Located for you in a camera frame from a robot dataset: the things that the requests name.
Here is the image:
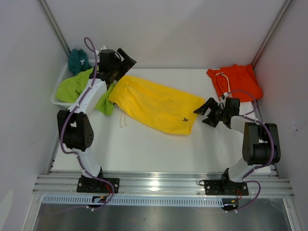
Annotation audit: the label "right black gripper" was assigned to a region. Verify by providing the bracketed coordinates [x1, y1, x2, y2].
[193, 98, 228, 128]

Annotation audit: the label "orange shorts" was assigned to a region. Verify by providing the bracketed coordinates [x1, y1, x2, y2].
[207, 64, 263, 103]

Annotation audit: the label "lime green shorts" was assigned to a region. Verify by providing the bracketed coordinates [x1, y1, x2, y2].
[55, 68, 116, 116]

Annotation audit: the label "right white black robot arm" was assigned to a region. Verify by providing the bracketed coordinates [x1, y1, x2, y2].
[194, 97, 281, 194]

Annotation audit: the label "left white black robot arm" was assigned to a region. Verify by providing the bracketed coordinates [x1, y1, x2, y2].
[57, 48, 136, 193]

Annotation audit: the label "teal shorts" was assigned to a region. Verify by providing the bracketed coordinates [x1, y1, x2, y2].
[68, 49, 92, 76]

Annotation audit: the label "white plastic bin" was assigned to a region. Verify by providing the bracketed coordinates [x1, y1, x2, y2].
[51, 59, 102, 108]

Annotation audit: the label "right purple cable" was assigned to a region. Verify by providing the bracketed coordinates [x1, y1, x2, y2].
[221, 90, 275, 212]

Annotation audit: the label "purple cable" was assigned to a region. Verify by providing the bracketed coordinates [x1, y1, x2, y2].
[221, 90, 275, 212]
[59, 37, 115, 212]

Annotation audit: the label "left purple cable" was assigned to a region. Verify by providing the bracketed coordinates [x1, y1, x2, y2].
[59, 37, 115, 212]

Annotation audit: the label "yellow shorts white drawstring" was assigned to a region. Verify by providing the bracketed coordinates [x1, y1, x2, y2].
[119, 111, 128, 128]

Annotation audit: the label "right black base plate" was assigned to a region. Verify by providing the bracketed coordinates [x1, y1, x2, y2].
[199, 180, 249, 196]

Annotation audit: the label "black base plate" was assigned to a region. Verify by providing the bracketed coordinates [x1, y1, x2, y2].
[199, 180, 249, 196]
[77, 176, 120, 193]

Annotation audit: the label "aluminium mounting rail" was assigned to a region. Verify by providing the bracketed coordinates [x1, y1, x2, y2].
[32, 171, 295, 198]

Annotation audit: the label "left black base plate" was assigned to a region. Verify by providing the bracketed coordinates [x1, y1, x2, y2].
[77, 176, 120, 193]

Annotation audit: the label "white slotted cable duct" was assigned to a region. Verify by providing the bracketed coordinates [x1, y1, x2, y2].
[42, 194, 224, 207]

